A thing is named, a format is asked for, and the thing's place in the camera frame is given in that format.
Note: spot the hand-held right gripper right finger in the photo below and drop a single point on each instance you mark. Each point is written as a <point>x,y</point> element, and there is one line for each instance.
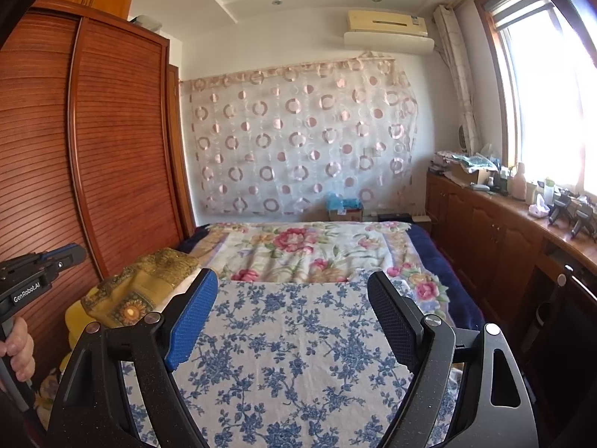
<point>392,317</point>

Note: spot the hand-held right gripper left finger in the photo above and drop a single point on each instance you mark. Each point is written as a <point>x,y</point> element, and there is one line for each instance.
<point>196,317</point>

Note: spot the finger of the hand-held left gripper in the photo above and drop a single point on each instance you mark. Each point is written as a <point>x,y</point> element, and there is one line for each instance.
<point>70,254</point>

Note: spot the person's left hand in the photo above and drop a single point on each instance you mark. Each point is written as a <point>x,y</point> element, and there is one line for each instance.
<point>21,350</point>

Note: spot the yellow plush toy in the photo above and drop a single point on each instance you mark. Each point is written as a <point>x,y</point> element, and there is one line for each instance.
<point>74,322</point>

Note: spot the white power strip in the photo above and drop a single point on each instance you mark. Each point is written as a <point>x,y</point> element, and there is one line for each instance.
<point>422,218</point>

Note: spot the blue floral white cloth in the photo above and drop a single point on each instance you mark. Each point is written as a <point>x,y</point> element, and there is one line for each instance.
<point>289,364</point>

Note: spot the small cardboard box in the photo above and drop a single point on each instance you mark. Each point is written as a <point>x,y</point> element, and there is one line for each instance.
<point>345,212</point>

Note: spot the wooden louvered wardrobe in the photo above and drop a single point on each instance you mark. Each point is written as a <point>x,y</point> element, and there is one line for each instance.
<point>116,149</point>

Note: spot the pink floral blanket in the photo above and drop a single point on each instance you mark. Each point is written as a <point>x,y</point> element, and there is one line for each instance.
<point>289,242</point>

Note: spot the wooden sideboard cabinet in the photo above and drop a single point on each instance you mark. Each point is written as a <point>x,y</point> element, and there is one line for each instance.
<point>485,228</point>

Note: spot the white waste bin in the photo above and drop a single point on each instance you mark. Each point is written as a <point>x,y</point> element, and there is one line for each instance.
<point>543,331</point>

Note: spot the open cardboard box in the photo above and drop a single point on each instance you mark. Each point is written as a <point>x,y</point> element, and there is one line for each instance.
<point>466,172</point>

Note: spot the white pink bottle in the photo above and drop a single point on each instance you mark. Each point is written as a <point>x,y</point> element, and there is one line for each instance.
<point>517,186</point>

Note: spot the circle-patterned sheer curtain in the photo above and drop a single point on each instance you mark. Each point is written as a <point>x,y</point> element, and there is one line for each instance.
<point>298,149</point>

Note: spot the grey box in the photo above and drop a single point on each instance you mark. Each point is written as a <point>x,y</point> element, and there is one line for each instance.
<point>147,22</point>

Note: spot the patterned window curtain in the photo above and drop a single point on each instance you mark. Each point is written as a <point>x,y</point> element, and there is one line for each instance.
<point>459,79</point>

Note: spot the wood-framed window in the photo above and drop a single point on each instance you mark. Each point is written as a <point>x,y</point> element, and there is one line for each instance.
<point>550,102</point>

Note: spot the grey roller blind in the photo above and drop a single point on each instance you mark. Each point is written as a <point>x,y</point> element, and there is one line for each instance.
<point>513,11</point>

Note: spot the wall air conditioner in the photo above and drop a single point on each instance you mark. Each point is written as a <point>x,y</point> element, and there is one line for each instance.
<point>387,32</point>

